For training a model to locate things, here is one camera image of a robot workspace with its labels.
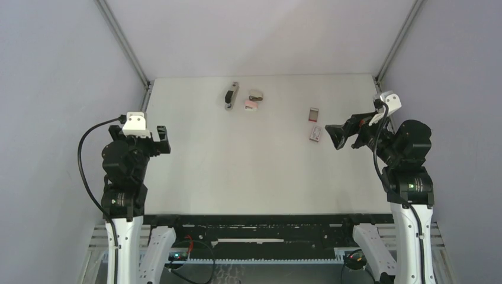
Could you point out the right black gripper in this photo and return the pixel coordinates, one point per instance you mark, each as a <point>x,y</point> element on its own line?
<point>361,122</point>

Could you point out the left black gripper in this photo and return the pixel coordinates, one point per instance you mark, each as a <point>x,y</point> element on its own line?
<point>157,147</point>

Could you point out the small pink white stapler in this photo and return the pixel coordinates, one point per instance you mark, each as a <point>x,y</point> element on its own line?
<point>251,105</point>

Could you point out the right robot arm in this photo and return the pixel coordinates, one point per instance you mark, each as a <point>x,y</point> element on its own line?
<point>398,159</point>

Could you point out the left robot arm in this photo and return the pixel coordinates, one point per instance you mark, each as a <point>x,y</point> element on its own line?
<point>125,161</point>

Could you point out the small beige stapler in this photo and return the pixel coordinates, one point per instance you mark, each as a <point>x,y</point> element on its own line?
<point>255,95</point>

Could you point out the grey black long stapler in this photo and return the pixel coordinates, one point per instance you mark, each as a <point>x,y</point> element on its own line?
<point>230,96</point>

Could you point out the closed red staple box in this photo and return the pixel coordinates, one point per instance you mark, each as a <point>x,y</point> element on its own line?
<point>315,133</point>

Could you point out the left controller board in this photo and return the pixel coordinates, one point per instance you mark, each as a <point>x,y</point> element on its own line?
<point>178,256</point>

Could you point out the controller board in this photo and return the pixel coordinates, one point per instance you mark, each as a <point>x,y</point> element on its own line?
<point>178,256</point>
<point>355,260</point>

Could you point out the right controller board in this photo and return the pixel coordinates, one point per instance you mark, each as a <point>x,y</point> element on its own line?
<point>355,260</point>

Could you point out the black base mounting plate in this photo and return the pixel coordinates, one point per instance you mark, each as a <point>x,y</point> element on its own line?
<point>276,237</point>

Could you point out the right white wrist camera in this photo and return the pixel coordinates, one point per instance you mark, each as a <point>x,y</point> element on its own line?
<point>385,104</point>

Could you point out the left aluminium frame post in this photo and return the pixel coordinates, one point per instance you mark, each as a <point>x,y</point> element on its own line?
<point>127,49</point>

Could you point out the aluminium frame post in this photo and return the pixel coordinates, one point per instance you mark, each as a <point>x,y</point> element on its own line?
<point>127,49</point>
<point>416,7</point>

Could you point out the white cable duct rail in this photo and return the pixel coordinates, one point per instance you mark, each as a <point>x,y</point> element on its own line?
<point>337,260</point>

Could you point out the right aluminium frame post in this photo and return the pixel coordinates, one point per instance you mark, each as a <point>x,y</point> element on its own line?
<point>416,7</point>

